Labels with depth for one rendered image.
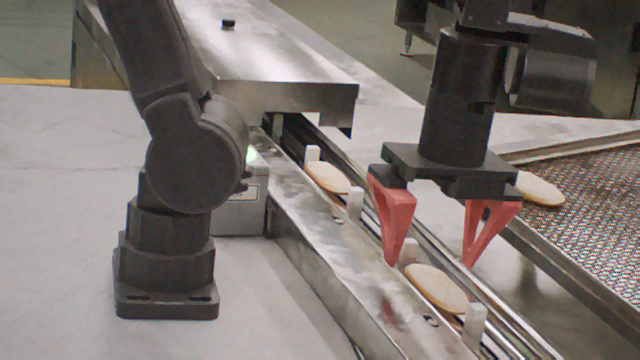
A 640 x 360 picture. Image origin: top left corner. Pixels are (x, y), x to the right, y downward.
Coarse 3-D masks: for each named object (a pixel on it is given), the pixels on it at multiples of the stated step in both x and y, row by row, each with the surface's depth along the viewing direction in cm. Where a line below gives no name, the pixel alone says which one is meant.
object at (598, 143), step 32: (512, 160) 122; (576, 160) 122; (576, 192) 114; (608, 192) 113; (512, 224) 106; (544, 224) 107; (576, 224) 106; (576, 256) 100; (608, 256) 100; (608, 288) 92
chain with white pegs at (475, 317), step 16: (272, 112) 142; (272, 128) 142; (288, 144) 140; (304, 160) 131; (352, 192) 117; (352, 208) 117; (416, 240) 105; (400, 256) 106; (416, 256) 105; (480, 304) 93; (480, 320) 93; (480, 336) 93
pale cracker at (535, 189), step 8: (520, 176) 115; (528, 176) 115; (536, 176) 116; (520, 184) 114; (528, 184) 113; (536, 184) 113; (544, 184) 113; (528, 192) 112; (536, 192) 112; (544, 192) 111; (552, 192) 112; (560, 192) 112; (528, 200) 112; (536, 200) 111; (544, 200) 111; (552, 200) 111; (560, 200) 111
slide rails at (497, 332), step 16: (288, 128) 143; (304, 144) 138; (320, 160) 132; (368, 208) 118; (432, 256) 107; (448, 272) 104; (464, 288) 101; (448, 320) 94; (496, 320) 95; (464, 336) 92; (496, 336) 92; (512, 336) 93; (480, 352) 89; (512, 352) 90; (528, 352) 90
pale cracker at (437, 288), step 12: (420, 264) 104; (408, 276) 101; (420, 276) 100; (432, 276) 100; (444, 276) 101; (420, 288) 99; (432, 288) 98; (444, 288) 98; (456, 288) 98; (432, 300) 97; (444, 300) 96; (456, 300) 96; (456, 312) 95
